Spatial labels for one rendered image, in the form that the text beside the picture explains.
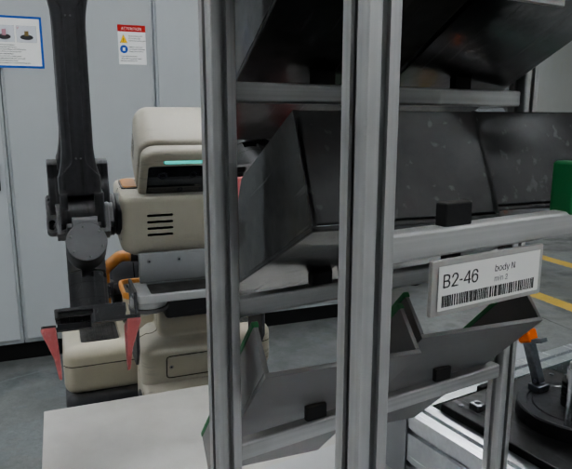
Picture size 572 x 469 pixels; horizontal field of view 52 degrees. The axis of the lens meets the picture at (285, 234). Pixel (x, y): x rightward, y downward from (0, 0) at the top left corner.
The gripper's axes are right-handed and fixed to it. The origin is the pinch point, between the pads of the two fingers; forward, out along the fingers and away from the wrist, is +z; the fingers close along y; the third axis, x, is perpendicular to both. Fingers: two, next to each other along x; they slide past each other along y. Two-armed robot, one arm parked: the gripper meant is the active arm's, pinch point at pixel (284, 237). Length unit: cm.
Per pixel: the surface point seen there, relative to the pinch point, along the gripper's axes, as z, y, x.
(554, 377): 1, 48, 32
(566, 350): -7, 60, 37
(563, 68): -730, 768, 272
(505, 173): 14.6, 9.8, -15.9
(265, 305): 12.3, -5.8, -3.4
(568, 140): 12.6, 16.4, -17.2
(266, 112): -1.5, -2.9, -13.0
